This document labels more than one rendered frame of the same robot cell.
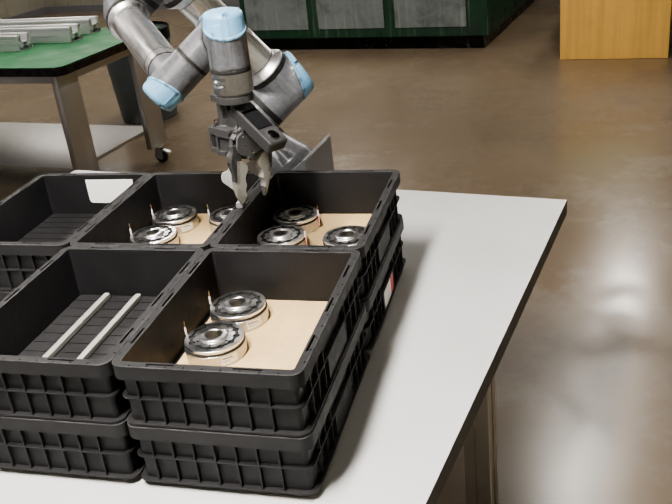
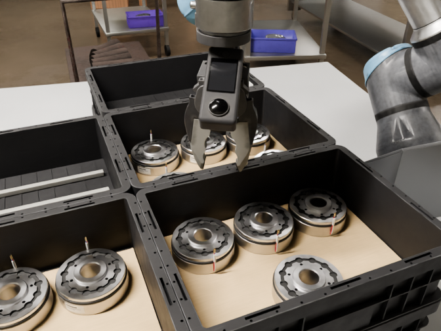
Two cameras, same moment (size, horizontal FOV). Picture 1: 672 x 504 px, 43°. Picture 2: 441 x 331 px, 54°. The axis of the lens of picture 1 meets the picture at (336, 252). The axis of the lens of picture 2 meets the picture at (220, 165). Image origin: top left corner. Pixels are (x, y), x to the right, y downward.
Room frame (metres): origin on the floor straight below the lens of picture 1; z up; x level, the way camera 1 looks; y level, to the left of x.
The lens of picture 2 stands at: (1.23, -0.28, 1.34)
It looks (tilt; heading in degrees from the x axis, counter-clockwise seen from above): 33 degrees down; 51
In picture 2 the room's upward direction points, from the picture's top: straight up
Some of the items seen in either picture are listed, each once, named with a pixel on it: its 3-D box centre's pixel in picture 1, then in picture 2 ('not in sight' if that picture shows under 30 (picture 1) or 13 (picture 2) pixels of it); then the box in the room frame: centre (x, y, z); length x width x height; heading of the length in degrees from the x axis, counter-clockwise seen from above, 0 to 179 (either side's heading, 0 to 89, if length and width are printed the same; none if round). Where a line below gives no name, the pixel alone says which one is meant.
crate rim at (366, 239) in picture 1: (312, 210); (287, 221); (1.62, 0.04, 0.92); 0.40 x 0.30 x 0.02; 163
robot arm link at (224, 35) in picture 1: (226, 40); not in sight; (1.59, 0.15, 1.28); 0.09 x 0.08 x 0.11; 12
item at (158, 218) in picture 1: (174, 214); (247, 132); (1.83, 0.36, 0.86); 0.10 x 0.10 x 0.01
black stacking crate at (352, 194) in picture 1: (314, 233); (285, 246); (1.62, 0.04, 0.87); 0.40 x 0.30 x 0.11; 163
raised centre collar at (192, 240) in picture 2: not in sight; (203, 236); (1.53, 0.14, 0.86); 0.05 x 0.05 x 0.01
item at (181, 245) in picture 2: not in sight; (203, 238); (1.53, 0.14, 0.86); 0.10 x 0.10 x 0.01
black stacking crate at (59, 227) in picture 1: (59, 231); (172, 98); (1.79, 0.61, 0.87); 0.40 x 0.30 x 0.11; 163
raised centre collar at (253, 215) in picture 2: (280, 233); (263, 219); (1.64, 0.11, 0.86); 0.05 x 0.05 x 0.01
